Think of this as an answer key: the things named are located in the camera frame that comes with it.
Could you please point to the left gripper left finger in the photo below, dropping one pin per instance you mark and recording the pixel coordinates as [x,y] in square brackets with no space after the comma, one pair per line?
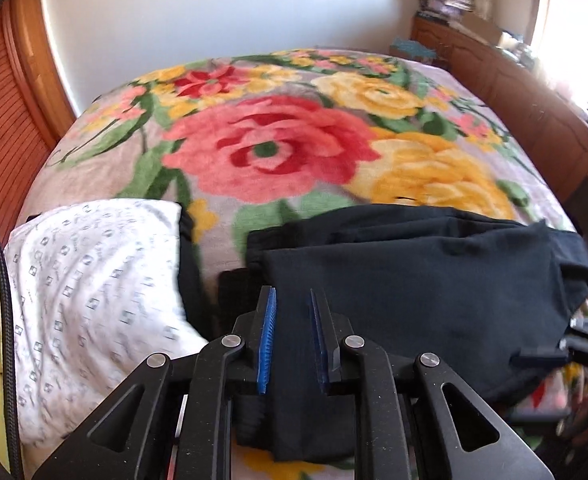
[171,418]

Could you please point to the teal basket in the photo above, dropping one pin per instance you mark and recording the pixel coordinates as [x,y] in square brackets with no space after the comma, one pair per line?
[412,50]

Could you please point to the white patterned folded garment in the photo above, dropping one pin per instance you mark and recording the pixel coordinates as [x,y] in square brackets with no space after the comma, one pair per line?
[94,293]

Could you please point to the black folded garment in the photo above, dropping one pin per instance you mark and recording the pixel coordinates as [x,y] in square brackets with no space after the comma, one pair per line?
[195,302]

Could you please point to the cardboard box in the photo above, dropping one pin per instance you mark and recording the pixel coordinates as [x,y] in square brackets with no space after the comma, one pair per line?
[482,28]

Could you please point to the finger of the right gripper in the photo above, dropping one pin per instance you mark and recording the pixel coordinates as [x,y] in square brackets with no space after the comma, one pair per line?
[538,357]

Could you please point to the stack of papers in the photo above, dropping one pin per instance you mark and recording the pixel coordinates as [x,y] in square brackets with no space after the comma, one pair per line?
[448,10]

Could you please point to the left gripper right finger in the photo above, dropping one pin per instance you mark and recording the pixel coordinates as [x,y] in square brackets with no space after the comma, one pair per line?
[415,418]

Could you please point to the wooden cabinet row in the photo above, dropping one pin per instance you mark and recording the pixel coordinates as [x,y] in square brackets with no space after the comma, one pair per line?
[553,135]

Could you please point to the black pants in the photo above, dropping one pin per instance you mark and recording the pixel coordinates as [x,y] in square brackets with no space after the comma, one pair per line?
[472,289]

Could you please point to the floral bed blanket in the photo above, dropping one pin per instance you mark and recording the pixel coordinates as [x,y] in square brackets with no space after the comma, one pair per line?
[255,141]

